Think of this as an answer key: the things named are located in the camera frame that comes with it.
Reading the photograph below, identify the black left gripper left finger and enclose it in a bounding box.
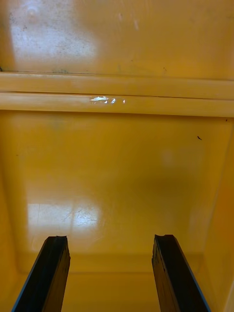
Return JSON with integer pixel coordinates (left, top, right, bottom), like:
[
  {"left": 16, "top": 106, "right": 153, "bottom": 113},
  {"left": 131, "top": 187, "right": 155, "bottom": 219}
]
[{"left": 11, "top": 235, "right": 71, "bottom": 312}]

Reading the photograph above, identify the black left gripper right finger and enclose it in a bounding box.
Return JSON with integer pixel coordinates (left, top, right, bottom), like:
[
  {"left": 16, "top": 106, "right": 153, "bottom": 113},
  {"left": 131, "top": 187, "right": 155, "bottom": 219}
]
[{"left": 151, "top": 234, "right": 212, "bottom": 312}]

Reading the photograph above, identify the yellow-orange plastic bin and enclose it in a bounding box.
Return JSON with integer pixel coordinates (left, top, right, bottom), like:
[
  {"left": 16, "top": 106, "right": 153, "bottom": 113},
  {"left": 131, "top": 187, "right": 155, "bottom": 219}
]
[
  {"left": 0, "top": 92, "right": 234, "bottom": 312},
  {"left": 0, "top": 0, "right": 234, "bottom": 100}
]

